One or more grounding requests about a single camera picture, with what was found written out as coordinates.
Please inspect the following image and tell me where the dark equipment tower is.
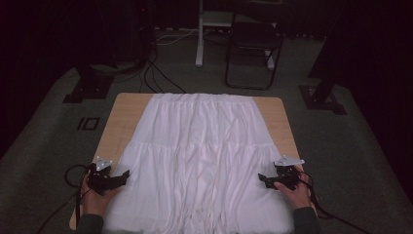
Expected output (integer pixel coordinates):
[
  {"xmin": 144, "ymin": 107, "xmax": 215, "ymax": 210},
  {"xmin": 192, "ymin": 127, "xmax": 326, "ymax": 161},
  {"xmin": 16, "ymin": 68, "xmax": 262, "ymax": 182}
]
[{"xmin": 128, "ymin": 0, "xmax": 159, "ymax": 69}]

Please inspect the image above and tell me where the person's right hand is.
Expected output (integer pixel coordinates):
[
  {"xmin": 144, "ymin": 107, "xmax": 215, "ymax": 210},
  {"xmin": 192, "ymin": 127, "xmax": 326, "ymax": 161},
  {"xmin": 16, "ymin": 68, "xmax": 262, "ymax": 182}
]
[{"xmin": 273, "ymin": 171, "xmax": 314, "ymax": 210}]

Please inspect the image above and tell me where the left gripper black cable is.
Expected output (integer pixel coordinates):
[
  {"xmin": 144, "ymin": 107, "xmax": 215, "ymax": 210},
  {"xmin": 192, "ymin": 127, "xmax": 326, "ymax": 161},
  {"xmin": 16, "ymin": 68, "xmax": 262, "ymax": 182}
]
[{"xmin": 36, "ymin": 164, "xmax": 94, "ymax": 234}]

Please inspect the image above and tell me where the white floor cable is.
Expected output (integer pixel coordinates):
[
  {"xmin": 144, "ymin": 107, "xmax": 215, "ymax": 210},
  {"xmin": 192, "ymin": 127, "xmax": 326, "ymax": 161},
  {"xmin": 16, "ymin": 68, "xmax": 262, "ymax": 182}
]
[{"xmin": 155, "ymin": 28, "xmax": 200, "ymax": 47}]

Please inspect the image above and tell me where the black folding chair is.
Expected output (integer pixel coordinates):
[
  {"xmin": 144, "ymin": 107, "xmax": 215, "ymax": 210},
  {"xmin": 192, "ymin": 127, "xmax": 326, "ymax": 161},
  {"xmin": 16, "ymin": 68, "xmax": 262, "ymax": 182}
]
[{"xmin": 224, "ymin": 0, "xmax": 285, "ymax": 92}]

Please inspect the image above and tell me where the person's left hand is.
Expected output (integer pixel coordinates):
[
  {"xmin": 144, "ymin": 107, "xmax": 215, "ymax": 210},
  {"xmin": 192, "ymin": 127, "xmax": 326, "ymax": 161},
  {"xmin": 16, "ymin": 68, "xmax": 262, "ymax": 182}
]
[{"xmin": 80, "ymin": 170, "xmax": 124, "ymax": 217}]

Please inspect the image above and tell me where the white desk frame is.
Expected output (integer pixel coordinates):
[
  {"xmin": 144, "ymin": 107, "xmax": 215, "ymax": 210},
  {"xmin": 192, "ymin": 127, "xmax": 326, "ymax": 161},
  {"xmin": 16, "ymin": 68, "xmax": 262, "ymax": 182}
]
[{"xmin": 195, "ymin": 0, "xmax": 277, "ymax": 70}]

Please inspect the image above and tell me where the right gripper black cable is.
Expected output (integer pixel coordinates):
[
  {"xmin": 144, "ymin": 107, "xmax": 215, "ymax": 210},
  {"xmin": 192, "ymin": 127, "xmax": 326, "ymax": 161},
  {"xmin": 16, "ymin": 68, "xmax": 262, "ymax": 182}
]
[{"xmin": 293, "ymin": 169, "xmax": 373, "ymax": 234}]

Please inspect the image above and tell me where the black floor cable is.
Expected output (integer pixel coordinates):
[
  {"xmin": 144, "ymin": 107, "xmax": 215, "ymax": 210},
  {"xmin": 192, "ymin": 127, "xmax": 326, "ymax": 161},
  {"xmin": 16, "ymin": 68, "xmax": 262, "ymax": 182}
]
[
  {"xmin": 138, "ymin": 59, "xmax": 165, "ymax": 96},
  {"xmin": 149, "ymin": 59, "xmax": 189, "ymax": 96}
]

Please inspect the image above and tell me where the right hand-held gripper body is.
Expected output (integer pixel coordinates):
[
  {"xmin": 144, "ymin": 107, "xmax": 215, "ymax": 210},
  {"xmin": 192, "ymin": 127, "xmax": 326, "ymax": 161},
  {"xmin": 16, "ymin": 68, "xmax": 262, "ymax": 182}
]
[{"xmin": 273, "ymin": 155, "xmax": 306, "ymax": 191}]

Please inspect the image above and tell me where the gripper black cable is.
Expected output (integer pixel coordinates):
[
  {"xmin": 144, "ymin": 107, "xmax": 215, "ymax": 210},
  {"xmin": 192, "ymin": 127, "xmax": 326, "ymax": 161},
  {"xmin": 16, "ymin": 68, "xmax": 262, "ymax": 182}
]
[
  {"xmin": 36, "ymin": 164, "xmax": 94, "ymax": 234},
  {"xmin": 293, "ymin": 169, "xmax": 373, "ymax": 234}
]

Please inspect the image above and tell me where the white pleated skirt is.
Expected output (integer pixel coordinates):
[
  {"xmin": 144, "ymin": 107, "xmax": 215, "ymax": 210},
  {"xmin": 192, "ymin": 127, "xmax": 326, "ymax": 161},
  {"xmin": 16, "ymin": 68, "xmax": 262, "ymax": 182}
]
[{"xmin": 102, "ymin": 92, "xmax": 295, "ymax": 234}]

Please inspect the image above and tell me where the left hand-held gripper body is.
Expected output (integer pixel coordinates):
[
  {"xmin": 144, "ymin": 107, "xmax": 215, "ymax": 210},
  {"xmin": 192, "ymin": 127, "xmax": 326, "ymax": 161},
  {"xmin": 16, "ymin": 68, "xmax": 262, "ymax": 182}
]
[{"xmin": 86, "ymin": 156, "xmax": 115, "ymax": 196}]

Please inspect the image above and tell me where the black stand base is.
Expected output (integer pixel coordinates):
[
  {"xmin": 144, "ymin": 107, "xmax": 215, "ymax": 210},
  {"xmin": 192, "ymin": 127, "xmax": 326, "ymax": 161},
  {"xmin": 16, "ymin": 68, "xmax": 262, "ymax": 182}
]
[
  {"xmin": 62, "ymin": 64, "xmax": 115, "ymax": 104},
  {"xmin": 298, "ymin": 19, "xmax": 349, "ymax": 116}
]

